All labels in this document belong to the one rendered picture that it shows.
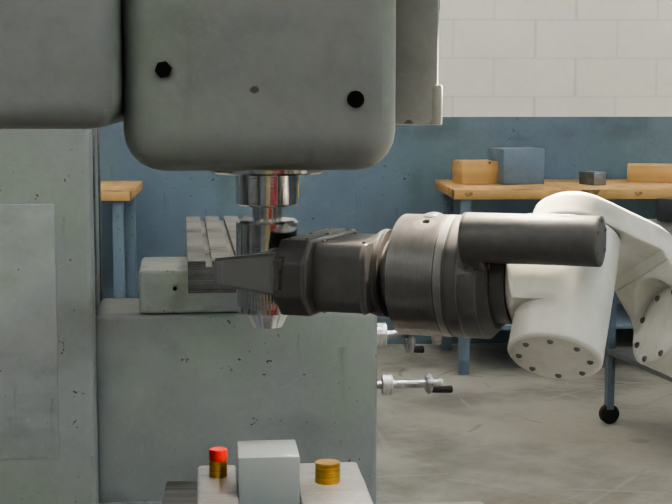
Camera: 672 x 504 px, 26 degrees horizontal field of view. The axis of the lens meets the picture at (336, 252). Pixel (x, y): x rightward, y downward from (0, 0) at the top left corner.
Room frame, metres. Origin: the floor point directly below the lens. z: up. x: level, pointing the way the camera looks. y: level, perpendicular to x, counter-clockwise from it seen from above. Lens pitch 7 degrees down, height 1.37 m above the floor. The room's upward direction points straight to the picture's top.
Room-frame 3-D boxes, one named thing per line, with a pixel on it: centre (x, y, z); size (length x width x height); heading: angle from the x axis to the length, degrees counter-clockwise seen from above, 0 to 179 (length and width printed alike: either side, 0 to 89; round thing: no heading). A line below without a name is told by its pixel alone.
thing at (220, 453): (1.26, 0.10, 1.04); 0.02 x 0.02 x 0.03
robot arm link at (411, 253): (1.06, -0.03, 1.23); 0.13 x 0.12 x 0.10; 158
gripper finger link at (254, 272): (1.07, 0.06, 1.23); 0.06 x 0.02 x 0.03; 68
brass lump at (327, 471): (1.25, 0.01, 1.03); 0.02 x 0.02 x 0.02
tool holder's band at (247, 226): (1.09, 0.05, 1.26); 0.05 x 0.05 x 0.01
